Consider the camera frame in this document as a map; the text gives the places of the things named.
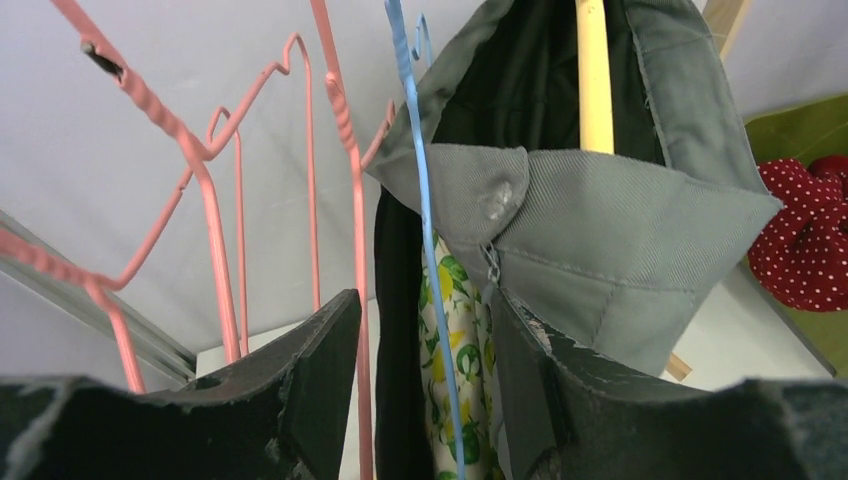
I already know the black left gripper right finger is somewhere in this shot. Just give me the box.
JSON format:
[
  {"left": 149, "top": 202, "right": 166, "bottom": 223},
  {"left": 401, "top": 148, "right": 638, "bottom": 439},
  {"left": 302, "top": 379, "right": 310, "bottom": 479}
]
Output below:
[{"left": 490, "top": 290, "right": 847, "bottom": 479}]

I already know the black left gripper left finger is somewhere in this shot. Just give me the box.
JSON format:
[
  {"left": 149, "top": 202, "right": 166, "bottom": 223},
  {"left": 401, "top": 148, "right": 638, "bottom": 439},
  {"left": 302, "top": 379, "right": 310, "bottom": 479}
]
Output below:
[{"left": 1, "top": 289, "right": 361, "bottom": 479}]

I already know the black skirt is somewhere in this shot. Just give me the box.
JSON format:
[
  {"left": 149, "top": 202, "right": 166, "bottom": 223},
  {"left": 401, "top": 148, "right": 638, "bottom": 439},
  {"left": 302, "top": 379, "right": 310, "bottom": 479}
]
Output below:
[{"left": 374, "top": 188, "right": 435, "bottom": 480}]

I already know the yellow lemon print garment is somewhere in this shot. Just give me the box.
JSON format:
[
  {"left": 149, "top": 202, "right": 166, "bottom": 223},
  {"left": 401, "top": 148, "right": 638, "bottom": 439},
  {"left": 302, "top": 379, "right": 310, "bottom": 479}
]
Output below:
[{"left": 418, "top": 236, "right": 504, "bottom": 479}]

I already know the red polka dot skirt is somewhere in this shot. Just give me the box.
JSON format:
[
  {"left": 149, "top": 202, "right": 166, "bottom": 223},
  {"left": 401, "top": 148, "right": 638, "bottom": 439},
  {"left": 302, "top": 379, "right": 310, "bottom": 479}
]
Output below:
[{"left": 747, "top": 155, "right": 847, "bottom": 312}]

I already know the pink wire hanger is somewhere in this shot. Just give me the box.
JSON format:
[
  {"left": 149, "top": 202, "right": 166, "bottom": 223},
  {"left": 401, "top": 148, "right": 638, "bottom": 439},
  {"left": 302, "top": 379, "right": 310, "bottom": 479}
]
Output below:
[
  {"left": 1, "top": 170, "right": 192, "bottom": 392},
  {"left": 54, "top": 1, "right": 316, "bottom": 362},
  {"left": 310, "top": 0, "right": 375, "bottom": 479}
]

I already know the grey pleated skirt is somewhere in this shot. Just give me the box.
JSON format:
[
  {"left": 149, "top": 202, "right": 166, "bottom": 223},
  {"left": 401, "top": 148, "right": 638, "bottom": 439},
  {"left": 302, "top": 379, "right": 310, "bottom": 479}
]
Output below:
[{"left": 365, "top": 0, "right": 784, "bottom": 480}]

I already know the yellow hanger with metal hook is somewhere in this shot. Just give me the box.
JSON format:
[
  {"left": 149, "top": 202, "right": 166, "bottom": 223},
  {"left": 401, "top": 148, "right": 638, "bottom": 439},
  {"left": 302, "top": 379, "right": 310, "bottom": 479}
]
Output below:
[{"left": 575, "top": 0, "right": 614, "bottom": 154}]

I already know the aluminium corner profile left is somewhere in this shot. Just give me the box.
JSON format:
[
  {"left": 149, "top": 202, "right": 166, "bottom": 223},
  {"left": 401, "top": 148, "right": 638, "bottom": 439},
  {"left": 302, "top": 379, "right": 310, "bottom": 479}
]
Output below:
[{"left": 1, "top": 212, "right": 196, "bottom": 383}]

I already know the green plastic laundry basket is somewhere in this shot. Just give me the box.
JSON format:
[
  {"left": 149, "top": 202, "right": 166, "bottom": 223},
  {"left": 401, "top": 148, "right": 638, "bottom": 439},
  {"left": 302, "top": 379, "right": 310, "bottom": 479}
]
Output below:
[{"left": 746, "top": 94, "right": 847, "bottom": 377}]

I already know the wooden clothes rack frame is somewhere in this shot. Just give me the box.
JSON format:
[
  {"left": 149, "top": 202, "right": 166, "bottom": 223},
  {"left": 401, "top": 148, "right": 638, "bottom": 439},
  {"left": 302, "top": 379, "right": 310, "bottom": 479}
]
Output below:
[{"left": 664, "top": 0, "right": 753, "bottom": 382}]

